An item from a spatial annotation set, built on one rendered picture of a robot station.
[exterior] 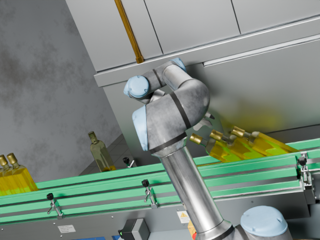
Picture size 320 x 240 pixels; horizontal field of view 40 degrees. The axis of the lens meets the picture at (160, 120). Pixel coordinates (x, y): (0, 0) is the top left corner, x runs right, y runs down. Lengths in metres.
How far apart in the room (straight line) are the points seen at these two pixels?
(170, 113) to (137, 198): 0.71
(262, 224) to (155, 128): 0.39
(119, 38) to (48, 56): 2.42
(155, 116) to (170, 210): 0.68
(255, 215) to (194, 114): 0.34
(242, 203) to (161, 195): 0.32
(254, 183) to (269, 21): 0.59
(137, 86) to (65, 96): 2.75
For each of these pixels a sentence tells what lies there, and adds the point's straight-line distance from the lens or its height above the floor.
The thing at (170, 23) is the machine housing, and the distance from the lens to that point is 1.76.
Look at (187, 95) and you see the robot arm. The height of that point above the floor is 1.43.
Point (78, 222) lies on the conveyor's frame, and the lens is 2.03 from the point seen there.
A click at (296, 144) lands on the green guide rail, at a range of 1.78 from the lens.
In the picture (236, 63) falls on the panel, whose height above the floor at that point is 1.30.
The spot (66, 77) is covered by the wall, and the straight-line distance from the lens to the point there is 4.33.
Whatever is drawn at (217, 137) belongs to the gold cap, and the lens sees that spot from 1.74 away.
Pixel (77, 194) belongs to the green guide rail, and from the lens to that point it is 2.05.
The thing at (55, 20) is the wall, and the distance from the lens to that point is 4.36.
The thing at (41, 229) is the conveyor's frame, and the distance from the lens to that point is 2.16.
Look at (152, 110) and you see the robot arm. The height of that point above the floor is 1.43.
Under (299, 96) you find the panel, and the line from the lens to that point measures 1.78.
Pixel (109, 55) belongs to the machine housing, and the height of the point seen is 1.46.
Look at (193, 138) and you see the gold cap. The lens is 1.76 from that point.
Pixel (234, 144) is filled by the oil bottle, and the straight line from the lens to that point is 1.73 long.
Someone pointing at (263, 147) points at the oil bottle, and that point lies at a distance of 1.73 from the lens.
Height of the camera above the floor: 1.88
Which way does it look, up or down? 23 degrees down
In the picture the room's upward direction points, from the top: 21 degrees counter-clockwise
